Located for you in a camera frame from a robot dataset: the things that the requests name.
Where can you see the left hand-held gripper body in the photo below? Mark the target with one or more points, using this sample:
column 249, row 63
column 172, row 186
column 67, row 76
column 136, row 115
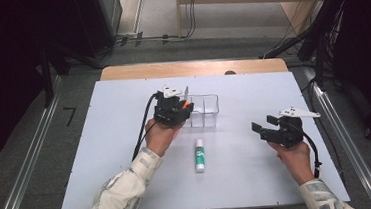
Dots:
column 167, row 111

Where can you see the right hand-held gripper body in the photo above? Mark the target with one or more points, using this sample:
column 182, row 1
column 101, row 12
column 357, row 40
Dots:
column 289, row 131

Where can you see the silver pen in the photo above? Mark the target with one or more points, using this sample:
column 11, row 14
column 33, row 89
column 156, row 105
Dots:
column 186, row 92

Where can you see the clear plastic pen organizer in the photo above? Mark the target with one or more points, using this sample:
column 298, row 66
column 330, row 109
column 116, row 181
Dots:
column 207, row 112

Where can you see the white green glue stick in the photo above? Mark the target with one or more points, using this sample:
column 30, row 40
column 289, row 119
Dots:
column 199, row 157

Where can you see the person's left hand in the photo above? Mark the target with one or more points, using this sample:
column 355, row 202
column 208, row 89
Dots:
column 161, row 138

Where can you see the person's right hand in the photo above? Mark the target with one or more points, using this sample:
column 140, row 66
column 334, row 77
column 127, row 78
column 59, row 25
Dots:
column 295, row 162

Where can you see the wooden table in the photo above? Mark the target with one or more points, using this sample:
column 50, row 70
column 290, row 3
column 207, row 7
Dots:
column 171, row 70

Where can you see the white table board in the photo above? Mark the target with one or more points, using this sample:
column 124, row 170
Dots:
column 239, row 90

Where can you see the dark curtain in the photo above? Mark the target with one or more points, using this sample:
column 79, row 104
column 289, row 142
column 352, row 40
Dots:
column 3, row 65
column 370, row 53

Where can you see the black cabinet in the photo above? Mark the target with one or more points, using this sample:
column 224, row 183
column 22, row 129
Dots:
column 99, row 17

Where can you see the black metal stand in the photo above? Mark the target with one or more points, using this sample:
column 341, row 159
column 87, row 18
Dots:
column 47, row 75

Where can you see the metal floor rail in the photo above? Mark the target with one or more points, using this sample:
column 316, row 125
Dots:
column 27, row 157
column 347, row 145

